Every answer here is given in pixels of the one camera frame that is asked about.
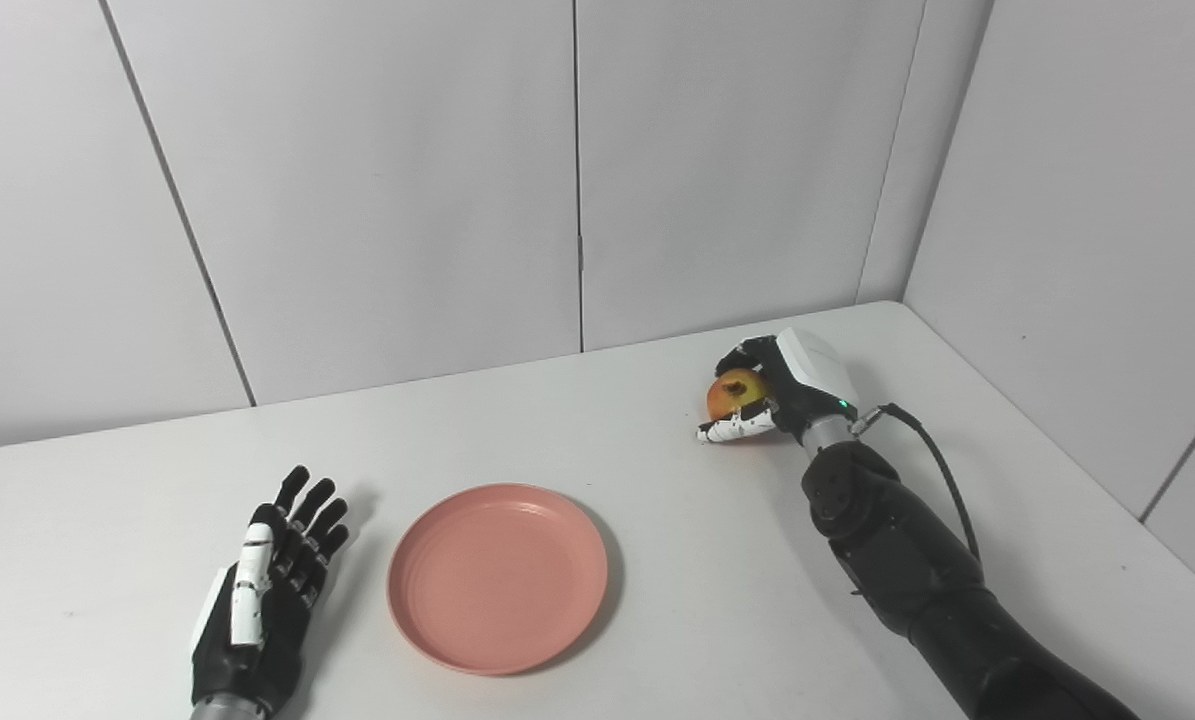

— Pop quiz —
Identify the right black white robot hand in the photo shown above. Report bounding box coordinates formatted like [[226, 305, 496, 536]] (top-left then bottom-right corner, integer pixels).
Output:
[[696, 328, 860, 447]]

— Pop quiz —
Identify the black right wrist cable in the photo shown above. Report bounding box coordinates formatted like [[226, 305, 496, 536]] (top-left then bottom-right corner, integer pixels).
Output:
[[850, 403, 984, 561]]

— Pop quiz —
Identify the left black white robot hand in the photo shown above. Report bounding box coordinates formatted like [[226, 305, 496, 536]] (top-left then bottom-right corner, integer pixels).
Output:
[[190, 465, 351, 717]]

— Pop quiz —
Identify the red yellow pomegranate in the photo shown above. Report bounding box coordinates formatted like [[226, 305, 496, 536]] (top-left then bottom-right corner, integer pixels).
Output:
[[706, 367, 770, 423]]

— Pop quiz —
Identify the pink round plate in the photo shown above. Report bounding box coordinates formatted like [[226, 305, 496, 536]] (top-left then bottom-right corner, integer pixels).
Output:
[[387, 484, 609, 677]]

